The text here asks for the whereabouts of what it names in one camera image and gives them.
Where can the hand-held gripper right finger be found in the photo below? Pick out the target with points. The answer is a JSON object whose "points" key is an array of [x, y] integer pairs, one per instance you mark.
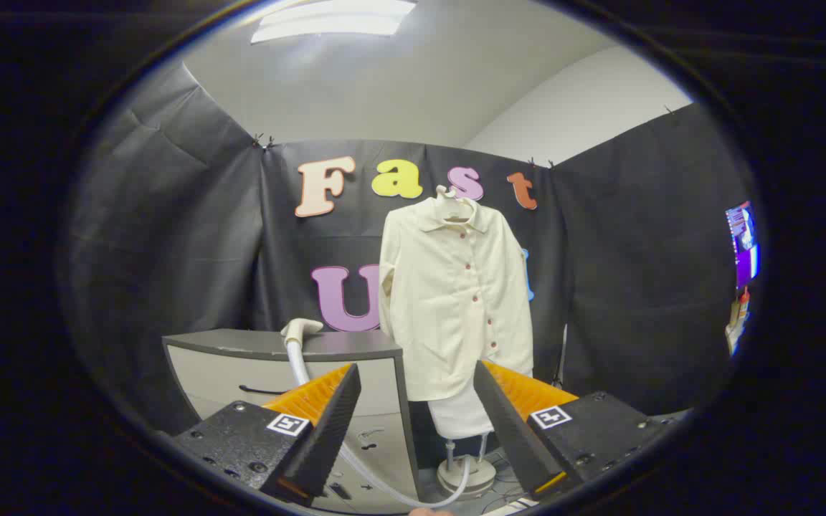
{"points": [[510, 423]]}

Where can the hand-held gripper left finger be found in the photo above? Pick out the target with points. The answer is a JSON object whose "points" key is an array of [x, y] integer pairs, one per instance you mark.
{"points": [[327, 430]]}

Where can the white garment steamer base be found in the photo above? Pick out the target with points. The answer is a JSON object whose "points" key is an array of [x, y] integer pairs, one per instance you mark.
{"points": [[481, 474]]}

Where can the white garment steamer head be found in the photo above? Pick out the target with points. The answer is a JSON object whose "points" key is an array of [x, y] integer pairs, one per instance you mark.
{"points": [[302, 328]]}

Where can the cream button shirt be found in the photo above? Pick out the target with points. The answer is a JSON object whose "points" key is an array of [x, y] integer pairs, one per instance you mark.
{"points": [[442, 308]]}

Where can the white garment board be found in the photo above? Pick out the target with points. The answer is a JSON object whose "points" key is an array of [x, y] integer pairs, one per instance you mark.
{"points": [[456, 419]]}

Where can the white clothes hanger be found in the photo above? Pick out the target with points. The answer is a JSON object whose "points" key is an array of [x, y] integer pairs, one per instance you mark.
{"points": [[449, 209]]}

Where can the grey drawer cabinet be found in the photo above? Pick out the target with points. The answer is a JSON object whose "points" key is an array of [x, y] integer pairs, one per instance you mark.
{"points": [[226, 369]]}

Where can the black backdrop cloth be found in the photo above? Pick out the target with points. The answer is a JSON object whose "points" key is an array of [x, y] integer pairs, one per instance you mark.
{"points": [[169, 251]]}

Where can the small colourful bottle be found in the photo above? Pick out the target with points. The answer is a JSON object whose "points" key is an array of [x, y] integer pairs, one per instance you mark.
{"points": [[737, 322]]}

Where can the colourful screen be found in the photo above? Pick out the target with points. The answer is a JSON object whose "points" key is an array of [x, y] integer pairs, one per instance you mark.
{"points": [[743, 244]]}

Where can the ceiling light panel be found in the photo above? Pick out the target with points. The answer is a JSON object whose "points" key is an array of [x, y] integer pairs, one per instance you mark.
{"points": [[327, 21]]}

